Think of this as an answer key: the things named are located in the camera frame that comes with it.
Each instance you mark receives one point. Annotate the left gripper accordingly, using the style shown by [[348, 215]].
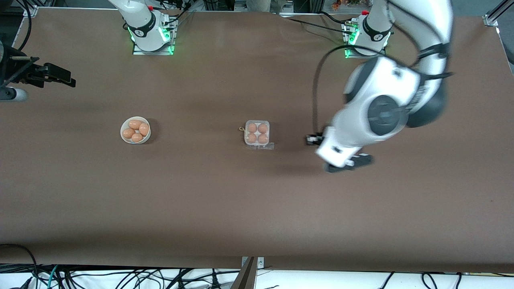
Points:
[[314, 138]]

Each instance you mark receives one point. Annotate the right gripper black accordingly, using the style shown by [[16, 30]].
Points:
[[25, 74]]

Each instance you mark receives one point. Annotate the clear plastic egg carton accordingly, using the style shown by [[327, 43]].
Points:
[[257, 121]]

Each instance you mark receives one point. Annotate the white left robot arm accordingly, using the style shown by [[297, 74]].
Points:
[[385, 104]]

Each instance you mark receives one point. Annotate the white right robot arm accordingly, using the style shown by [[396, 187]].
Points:
[[146, 28]]

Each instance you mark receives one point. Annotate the white bowl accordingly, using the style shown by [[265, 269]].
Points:
[[143, 140]]

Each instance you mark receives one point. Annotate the colourful clutter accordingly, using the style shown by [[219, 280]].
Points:
[[345, 4]]

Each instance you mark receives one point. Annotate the person in grey trousers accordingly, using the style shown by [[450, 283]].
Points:
[[261, 5]]

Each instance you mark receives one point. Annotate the aluminium frame corner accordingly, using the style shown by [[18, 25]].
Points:
[[494, 17], [31, 11]]

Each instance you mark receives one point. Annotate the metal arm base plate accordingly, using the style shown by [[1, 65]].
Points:
[[138, 51], [348, 55]]

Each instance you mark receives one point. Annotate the metal bracket plate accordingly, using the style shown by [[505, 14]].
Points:
[[261, 263]]

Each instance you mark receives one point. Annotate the dark angled post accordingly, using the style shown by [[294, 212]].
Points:
[[245, 279]]

